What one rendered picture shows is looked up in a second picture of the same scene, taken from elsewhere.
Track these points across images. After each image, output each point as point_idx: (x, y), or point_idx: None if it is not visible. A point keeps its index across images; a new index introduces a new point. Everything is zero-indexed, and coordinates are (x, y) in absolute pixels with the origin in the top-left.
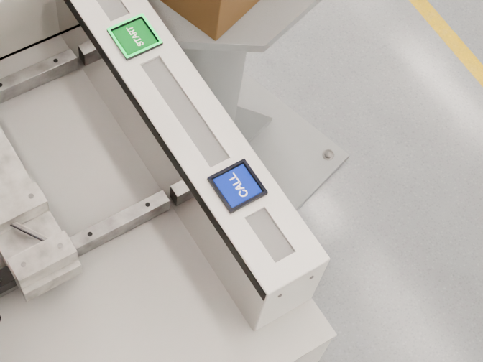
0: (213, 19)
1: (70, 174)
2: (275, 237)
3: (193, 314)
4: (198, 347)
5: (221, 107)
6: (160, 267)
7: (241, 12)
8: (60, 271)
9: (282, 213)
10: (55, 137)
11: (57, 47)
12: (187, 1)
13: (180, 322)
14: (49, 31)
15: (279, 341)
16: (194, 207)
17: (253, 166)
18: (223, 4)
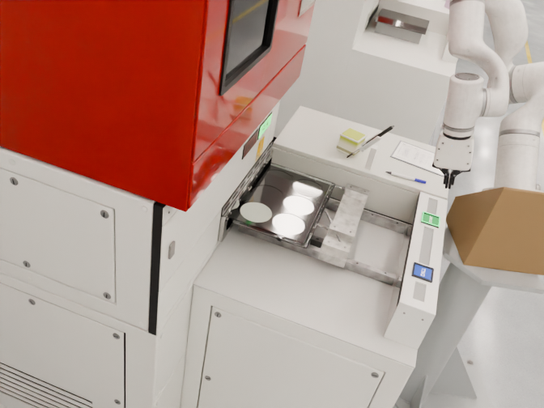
0: (468, 252)
1: (368, 252)
2: (421, 294)
3: (367, 313)
4: (358, 322)
5: (441, 254)
6: (370, 294)
7: (483, 264)
8: (337, 257)
9: (431, 291)
10: (375, 241)
11: None
12: (463, 242)
13: (359, 311)
14: (404, 218)
15: (389, 347)
16: (401, 274)
17: (435, 274)
18: (475, 246)
